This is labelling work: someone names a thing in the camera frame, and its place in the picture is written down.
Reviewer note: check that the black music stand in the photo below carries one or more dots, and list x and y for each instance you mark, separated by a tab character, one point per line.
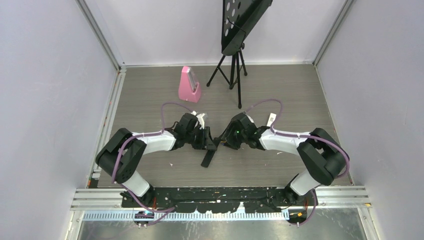
239	17

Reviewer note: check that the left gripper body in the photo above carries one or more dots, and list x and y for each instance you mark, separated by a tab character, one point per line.
199	141

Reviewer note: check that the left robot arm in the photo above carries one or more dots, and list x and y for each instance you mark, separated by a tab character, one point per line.
122	154

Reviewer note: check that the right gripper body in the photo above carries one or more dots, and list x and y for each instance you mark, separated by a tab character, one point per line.
237	138

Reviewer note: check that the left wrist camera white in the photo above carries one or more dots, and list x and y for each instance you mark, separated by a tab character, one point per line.
201	117

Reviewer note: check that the white remote control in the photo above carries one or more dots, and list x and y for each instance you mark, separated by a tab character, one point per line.
271	119

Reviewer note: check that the black remote control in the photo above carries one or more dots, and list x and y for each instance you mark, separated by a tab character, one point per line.
210	152

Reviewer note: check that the pink metronome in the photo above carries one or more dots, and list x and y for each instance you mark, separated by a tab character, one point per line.
189	89

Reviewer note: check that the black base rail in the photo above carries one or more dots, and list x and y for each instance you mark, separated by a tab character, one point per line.
219	200

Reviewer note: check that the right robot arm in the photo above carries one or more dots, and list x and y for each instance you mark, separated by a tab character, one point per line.
321	155

